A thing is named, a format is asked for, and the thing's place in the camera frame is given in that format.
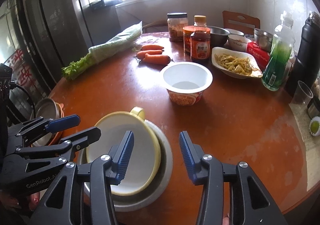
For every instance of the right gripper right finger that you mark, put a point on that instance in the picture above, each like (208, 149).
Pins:
(250, 201)

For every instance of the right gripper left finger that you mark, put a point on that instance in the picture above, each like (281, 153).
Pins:
(63, 201)

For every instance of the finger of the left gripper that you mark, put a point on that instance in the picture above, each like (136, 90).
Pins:
(61, 152)
(60, 123)

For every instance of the steel pan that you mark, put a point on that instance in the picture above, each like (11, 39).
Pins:
(48, 109)

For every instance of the yellow enamel bowl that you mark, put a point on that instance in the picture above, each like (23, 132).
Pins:
(146, 155)

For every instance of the instant noodle paper bowl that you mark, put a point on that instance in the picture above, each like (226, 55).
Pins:
(186, 82)

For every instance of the right hand thumb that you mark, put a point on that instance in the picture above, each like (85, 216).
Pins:
(226, 220)

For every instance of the left hand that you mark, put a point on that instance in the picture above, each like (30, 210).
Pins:
(34, 201)

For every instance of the green fruit in foam net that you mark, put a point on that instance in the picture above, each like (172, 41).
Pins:
(314, 126)

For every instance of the dark refrigerator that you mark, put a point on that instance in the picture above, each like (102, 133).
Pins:
(61, 31)

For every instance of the small steel tin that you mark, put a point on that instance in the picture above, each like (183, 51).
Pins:
(313, 107)

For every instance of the clear plastic cup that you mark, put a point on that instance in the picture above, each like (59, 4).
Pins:
(302, 95)

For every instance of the middle carrot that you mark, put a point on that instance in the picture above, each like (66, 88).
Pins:
(141, 54)

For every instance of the carrot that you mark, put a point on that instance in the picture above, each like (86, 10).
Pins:
(159, 59)
(141, 54)
(151, 47)

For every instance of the celery in plastic bag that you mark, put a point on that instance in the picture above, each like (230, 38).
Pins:
(98, 53)

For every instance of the front carrot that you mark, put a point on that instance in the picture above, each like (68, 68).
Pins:
(159, 59)

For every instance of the back carrot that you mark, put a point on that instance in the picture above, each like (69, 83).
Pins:
(151, 47)

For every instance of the white dish with food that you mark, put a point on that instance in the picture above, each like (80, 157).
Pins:
(236, 64)

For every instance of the green drink bottle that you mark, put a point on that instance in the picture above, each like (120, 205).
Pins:
(282, 45)

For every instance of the black thermos flask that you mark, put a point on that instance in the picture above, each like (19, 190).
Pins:
(306, 66)

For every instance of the red tissue box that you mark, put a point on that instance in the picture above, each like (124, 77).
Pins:
(261, 56)

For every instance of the white ceramic bowl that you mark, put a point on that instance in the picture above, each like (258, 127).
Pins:
(238, 42)

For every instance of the clear jar black lid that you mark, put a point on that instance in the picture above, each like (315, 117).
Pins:
(176, 22)

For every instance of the red sauce jar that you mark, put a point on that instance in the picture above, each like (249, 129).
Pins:
(187, 31)

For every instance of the steel cup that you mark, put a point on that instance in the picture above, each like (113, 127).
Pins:
(263, 39)

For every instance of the brown sauce bottle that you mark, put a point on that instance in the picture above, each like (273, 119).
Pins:
(200, 40)

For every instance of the small steel bowl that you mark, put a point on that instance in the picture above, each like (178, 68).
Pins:
(218, 36)

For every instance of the wooden chair back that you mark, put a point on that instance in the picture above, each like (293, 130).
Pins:
(241, 22)

